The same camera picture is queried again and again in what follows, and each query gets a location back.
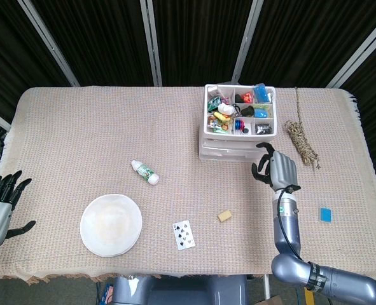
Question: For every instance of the teal snack packet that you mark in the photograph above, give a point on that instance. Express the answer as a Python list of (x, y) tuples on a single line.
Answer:
[(214, 105)]

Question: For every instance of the yellow sponge block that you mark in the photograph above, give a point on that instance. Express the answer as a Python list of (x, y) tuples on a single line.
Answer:
[(225, 216)]

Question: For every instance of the blue square pad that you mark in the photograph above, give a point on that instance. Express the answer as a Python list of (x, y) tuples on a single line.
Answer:
[(326, 215)]

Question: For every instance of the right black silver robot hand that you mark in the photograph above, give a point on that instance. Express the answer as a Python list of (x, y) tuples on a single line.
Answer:
[(284, 171)]

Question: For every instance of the yellow wrapped packet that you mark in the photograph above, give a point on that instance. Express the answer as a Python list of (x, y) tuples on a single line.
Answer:
[(222, 117)]

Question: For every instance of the orange red small toy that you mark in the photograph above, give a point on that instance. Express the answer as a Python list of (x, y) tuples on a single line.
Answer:
[(247, 97)]

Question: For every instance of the white bottle green label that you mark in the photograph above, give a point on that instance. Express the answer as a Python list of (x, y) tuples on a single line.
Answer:
[(144, 172)]

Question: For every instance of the clear plastic drawer with pendant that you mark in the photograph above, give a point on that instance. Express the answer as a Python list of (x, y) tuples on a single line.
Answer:
[(226, 143)]

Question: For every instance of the clear drawer with white ball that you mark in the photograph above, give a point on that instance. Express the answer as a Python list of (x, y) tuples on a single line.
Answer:
[(226, 158)]

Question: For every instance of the white paper plate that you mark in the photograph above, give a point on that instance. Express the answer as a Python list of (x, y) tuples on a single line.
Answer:
[(111, 225)]

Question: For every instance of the beige woven tablecloth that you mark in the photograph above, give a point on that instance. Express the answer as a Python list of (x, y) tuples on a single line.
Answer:
[(175, 143)]

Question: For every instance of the eight of spades card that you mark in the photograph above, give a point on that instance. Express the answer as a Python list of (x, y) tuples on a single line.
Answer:
[(184, 235)]

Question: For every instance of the blue printed package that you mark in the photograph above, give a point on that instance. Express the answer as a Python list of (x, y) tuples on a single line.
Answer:
[(108, 294)]

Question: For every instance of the white plastic drawer unit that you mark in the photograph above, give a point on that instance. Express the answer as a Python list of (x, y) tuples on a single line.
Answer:
[(232, 136)]

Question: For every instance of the black binder clips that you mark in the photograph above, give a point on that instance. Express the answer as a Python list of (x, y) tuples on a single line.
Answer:
[(264, 128)]

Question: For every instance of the blue plastic packet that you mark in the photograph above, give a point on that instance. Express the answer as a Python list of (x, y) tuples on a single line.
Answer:
[(260, 93)]

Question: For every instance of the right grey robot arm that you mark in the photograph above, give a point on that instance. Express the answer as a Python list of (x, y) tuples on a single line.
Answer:
[(288, 228)]

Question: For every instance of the blue red disc stack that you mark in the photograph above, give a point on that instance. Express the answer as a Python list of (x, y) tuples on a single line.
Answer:
[(239, 124)]

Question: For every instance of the beige paper sachet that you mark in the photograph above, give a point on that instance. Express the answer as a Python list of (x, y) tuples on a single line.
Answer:
[(212, 91)]

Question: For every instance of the black small pouch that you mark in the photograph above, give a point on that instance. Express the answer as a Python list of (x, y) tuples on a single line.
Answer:
[(247, 111)]

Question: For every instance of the brown cardboard piece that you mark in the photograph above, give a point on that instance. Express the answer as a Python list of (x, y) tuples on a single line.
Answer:
[(274, 300)]

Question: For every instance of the white table leg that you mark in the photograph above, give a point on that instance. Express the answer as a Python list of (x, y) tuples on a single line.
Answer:
[(267, 286)]

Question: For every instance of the black pleated curtain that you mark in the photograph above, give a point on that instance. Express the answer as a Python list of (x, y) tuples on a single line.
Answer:
[(111, 31)]

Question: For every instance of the clear drawer with blue clip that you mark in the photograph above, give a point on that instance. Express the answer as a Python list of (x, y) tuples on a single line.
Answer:
[(226, 152)]

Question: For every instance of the white crumpled lump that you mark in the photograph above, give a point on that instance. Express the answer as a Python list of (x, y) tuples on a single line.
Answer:
[(226, 109)]

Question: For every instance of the grey robot torso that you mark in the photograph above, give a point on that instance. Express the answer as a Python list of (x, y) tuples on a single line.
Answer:
[(181, 292)]

